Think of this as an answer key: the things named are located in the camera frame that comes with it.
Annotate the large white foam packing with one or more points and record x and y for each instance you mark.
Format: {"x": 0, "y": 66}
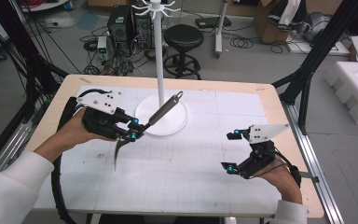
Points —
{"x": 354, "y": 90}

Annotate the person's left hand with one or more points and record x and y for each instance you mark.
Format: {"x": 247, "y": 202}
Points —
{"x": 74, "y": 133}

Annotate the cardboard box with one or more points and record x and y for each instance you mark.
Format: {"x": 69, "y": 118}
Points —
{"x": 262, "y": 28}

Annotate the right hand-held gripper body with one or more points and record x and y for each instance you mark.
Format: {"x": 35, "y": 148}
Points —
{"x": 265, "y": 133}

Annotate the black round stool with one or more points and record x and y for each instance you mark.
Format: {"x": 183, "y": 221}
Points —
{"x": 183, "y": 36}

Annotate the grey metal clip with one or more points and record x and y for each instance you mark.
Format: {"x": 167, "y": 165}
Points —
{"x": 310, "y": 178}

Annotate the black metal frame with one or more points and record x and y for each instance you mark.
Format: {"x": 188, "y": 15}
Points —
{"x": 320, "y": 46}
{"x": 28, "y": 62}

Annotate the black and white clothing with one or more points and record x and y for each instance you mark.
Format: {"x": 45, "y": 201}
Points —
{"x": 287, "y": 12}

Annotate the large steel spoon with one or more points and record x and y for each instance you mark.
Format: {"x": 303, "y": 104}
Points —
{"x": 164, "y": 109}

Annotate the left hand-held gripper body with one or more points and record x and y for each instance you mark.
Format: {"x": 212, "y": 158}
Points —
{"x": 101, "y": 101}

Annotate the small silver box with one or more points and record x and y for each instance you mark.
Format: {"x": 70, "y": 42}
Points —
{"x": 102, "y": 43}

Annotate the grey rounded appliance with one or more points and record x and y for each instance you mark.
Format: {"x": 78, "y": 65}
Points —
{"x": 317, "y": 25}

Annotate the white grid mat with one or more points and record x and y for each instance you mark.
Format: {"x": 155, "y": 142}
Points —
{"x": 183, "y": 186}

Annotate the black computer tower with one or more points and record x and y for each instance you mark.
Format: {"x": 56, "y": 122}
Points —
{"x": 121, "y": 25}

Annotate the white round table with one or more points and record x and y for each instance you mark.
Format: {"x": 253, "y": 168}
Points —
{"x": 43, "y": 4}

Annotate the aluminium rail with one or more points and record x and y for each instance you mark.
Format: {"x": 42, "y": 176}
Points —
{"x": 317, "y": 193}
{"x": 9, "y": 146}

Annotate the white hook rack stand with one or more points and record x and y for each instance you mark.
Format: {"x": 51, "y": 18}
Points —
{"x": 158, "y": 62}

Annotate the person's right hand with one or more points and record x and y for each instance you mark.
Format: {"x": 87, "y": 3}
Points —
{"x": 284, "y": 183}

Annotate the flat black device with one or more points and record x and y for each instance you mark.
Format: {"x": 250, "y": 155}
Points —
{"x": 213, "y": 22}

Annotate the white stand leg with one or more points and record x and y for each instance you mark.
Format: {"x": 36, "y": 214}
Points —
{"x": 220, "y": 31}

